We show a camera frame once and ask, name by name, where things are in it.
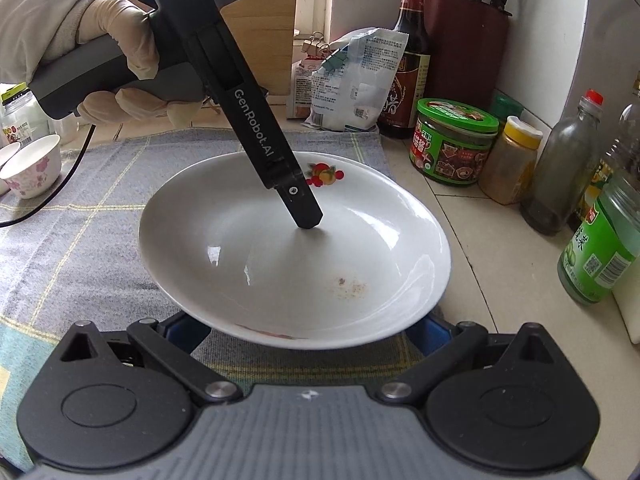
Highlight yellow lidded spice jar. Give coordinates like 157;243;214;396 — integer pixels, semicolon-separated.
479;116;544;205

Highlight dark red knife block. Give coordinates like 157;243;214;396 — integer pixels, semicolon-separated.
424;0;511;111

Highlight person's left hand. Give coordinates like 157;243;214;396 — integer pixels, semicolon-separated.
75;0;192;129

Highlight person's left forearm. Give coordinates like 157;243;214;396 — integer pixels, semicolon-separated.
0;0;83;84

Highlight clear glass bottle red cap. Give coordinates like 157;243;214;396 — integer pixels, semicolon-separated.
520;89;604;236

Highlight green label glass jar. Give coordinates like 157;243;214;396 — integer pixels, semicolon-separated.
557;170;640;306

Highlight white plate with fruit print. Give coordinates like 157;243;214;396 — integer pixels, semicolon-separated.
138;151;452;350

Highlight floral print cup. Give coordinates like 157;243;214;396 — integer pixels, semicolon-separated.
0;142;22;196
0;134;62;200

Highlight metal binder clip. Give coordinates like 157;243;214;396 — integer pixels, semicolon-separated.
300;32;332;57

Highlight red white seasoning bag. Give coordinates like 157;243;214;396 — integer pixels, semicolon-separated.
287;55;322;121

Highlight dark soy sauce bottle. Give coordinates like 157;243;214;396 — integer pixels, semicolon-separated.
377;0;433;140

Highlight glass jar green lid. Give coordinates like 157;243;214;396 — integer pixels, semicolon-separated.
0;85;42;149

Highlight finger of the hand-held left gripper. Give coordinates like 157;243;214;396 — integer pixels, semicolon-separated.
272;172;323;231

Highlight wooden cutting board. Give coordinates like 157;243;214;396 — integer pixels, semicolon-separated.
107;0;301;97

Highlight grey checked cloth mat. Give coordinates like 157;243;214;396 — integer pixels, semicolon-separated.
0;127;396;341

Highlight green lidded sauce jar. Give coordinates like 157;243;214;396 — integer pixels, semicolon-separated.
409;97;500;187

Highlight teal binder clips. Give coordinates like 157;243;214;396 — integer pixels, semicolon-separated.
321;50;349;74

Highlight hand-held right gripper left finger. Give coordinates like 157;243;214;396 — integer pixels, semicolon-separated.
57;311;244;406

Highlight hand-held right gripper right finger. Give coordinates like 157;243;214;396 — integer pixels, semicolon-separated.
376;317;558;403

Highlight black cable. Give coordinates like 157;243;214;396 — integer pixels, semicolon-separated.
0;124;97;228

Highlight white plastic seasoning bag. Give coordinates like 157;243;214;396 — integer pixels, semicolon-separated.
305;30;407;134

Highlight green capped bottle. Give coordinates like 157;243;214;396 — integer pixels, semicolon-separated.
492;94;524;127

